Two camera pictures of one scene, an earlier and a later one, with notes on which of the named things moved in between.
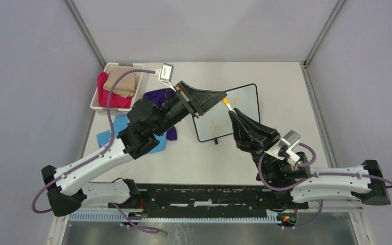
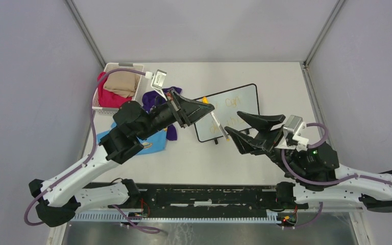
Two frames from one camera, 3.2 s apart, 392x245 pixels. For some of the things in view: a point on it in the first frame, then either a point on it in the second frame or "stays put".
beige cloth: [126, 85] stays put
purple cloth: [161, 98] stays put
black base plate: [204, 199] stays put
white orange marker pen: [225, 101] → [226, 136]
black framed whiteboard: [217, 122] stays put
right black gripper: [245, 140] → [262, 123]
